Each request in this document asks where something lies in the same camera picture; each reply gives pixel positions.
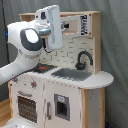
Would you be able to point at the grey fridge door handle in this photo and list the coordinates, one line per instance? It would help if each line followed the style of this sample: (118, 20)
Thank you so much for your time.
(48, 111)

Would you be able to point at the right red stove knob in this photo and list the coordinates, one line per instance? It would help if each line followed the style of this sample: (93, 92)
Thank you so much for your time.
(33, 84)

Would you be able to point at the grey toy sink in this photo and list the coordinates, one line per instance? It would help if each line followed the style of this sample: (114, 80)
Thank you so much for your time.
(72, 74)

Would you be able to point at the oven door with window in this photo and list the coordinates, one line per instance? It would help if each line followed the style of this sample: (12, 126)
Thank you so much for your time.
(27, 107)

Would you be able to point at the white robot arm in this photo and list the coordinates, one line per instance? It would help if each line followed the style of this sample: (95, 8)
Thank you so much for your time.
(30, 38)

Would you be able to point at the grey ice dispenser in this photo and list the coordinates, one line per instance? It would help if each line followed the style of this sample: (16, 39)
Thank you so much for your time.
(62, 107)

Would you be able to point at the wooden toy kitchen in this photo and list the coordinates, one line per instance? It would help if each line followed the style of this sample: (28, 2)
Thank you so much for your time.
(86, 98)

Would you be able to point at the grey backdrop curtain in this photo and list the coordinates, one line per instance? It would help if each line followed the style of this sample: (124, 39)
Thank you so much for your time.
(114, 38)

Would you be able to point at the black stovetop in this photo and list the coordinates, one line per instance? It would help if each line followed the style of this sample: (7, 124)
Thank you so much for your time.
(43, 68)

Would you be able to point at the black toy faucet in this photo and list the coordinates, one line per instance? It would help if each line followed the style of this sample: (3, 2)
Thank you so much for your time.
(79, 65)

